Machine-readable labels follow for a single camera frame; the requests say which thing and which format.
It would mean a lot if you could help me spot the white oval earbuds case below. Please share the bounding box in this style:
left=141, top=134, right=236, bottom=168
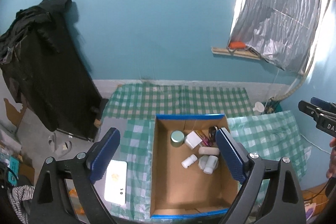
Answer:
left=198, top=147, right=220, bottom=156

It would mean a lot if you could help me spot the colourful snack packet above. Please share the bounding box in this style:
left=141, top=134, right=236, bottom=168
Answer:
left=196, top=130, right=213, bottom=147

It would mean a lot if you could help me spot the white octagonal box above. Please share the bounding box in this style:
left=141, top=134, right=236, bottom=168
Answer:
left=198, top=155, right=209, bottom=170

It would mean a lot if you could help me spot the white power adapter cube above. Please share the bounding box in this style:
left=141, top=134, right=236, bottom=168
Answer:
left=184, top=131, right=203, bottom=150

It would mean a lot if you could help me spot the small white pill bottle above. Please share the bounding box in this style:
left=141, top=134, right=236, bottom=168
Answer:
left=181, top=154, right=198, bottom=169

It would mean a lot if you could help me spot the blue-edged cardboard box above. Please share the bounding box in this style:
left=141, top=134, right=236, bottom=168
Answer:
left=150, top=114, right=238, bottom=220

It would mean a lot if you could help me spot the green cylindrical tin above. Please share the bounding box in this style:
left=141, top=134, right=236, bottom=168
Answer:
left=170, top=130, right=185, bottom=148

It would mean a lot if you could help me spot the person's right hand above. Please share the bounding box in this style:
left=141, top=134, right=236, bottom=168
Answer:
left=326, top=138, right=336, bottom=179

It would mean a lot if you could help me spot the white smartphone with stickers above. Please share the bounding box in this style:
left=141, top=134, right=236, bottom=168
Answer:
left=104, top=160, right=127, bottom=206

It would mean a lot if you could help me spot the pair of grey slippers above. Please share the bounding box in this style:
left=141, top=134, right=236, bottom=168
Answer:
left=48, top=133, right=72, bottom=158

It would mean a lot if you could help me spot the white round cup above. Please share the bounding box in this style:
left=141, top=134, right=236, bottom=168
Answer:
left=252, top=102, right=265, bottom=115

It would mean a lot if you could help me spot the green checkered tablecloth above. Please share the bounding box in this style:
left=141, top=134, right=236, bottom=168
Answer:
left=101, top=83, right=307, bottom=222

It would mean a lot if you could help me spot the teal box on floor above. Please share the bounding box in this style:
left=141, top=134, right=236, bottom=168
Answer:
left=8, top=156, right=19, bottom=186

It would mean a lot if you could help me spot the wooden window ledge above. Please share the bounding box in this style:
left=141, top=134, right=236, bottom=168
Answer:
left=211, top=47, right=261, bottom=60

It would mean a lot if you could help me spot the striped clothing pile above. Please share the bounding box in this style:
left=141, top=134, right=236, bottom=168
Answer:
left=7, top=185, right=35, bottom=224

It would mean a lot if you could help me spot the silver foil window cover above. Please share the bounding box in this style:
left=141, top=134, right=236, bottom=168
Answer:
left=230, top=0, right=321, bottom=74

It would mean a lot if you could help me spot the orange object on ledge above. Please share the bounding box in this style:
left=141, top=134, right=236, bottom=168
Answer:
left=228, top=41, right=247, bottom=50

